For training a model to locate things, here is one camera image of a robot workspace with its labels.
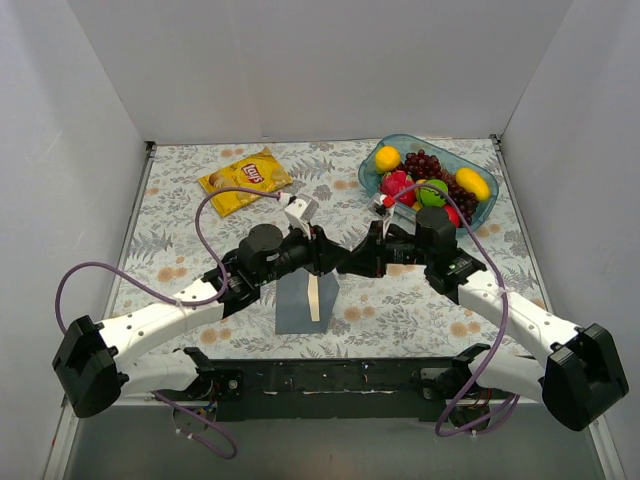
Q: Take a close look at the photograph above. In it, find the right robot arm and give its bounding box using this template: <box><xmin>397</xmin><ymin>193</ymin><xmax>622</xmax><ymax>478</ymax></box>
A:
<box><xmin>337</xmin><ymin>207</ymin><xmax>629</xmax><ymax>431</ymax></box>

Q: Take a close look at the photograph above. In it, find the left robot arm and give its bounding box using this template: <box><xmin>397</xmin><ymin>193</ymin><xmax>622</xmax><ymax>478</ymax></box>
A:
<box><xmin>52</xmin><ymin>224</ymin><xmax>350</xmax><ymax>418</ymax></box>

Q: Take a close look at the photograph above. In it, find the red apple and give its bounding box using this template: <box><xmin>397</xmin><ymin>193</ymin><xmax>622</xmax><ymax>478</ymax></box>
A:
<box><xmin>443</xmin><ymin>205</ymin><xmax>460</xmax><ymax>228</ymax></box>

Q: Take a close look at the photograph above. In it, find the green ball fruit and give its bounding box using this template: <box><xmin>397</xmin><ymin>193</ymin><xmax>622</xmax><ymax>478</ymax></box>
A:
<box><xmin>416</xmin><ymin>179</ymin><xmax>448</xmax><ymax>207</ymax></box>

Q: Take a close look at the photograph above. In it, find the small orange fruit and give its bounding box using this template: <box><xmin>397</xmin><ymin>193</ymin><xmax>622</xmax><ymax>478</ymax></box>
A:
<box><xmin>414</xmin><ymin>179</ymin><xmax>427</xmax><ymax>194</ymax></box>

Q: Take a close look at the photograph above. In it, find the purple grape bunch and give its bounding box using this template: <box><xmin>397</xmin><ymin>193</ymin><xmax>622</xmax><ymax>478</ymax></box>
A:
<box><xmin>395</xmin><ymin>149</ymin><xmax>481</xmax><ymax>224</ymax></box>

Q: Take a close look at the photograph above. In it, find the yellow Lays chips bag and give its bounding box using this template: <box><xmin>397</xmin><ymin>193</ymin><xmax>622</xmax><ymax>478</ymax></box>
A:
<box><xmin>198</xmin><ymin>147</ymin><xmax>293</xmax><ymax>217</ymax></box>

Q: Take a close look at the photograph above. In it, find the teal plastic fruit basket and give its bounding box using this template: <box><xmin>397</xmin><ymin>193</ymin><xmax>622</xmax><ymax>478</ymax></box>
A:
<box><xmin>358</xmin><ymin>134</ymin><xmax>499</xmax><ymax>231</ymax></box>

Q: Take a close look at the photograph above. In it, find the floral tablecloth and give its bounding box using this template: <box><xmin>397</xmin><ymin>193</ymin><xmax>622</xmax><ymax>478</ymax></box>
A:
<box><xmin>99</xmin><ymin>138</ymin><xmax>551</xmax><ymax>361</ymax></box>

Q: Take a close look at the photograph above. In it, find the yellow lemon left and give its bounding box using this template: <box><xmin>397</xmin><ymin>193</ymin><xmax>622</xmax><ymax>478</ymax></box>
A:
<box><xmin>374</xmin><ymin>145</ymin><xmax>402</xmax><ymax>174</ymax></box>

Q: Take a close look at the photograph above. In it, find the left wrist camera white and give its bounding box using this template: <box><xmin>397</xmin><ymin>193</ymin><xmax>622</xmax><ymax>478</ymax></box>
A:
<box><xmin>284</xmin><ymin>195</ymin><xmax>319</xmax><ymax>239</ymax></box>

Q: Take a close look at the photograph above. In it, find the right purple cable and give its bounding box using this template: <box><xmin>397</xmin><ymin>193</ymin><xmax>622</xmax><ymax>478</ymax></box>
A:
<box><xmin>392</xmin><ymin>183</ymin><xmax>521</xmax><ymax>437</ymax></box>

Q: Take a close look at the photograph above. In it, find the purple cable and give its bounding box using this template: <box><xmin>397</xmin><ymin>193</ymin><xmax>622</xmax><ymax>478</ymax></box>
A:
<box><xmin>392</xmin><ymin>183</ymin><xmax>521</xmax><ymax>437</ymax></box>
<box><xmin>54</xmin><ymin>187</ymin><xmax>294</xmax><ymax>459</ymax></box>

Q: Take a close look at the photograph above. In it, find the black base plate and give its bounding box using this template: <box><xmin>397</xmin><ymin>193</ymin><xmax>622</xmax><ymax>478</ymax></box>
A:
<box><xmin>154</xmin><ymin>358</ymin><xmax>514</xmax><ymax>424</ymax></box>

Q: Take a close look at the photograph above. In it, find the aluminium frame rail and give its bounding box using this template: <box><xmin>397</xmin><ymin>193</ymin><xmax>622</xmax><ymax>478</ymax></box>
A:
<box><xmin>62</xmin><ymin>363</ymin><xmax>601</xmax><ymax>407</ymax></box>

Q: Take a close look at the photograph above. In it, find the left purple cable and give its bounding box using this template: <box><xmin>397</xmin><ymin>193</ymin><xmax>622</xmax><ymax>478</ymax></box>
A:
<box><xmin>54</xmin><ymin>187</ymin><xmax>294</xmax><ymax>459</ymax></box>

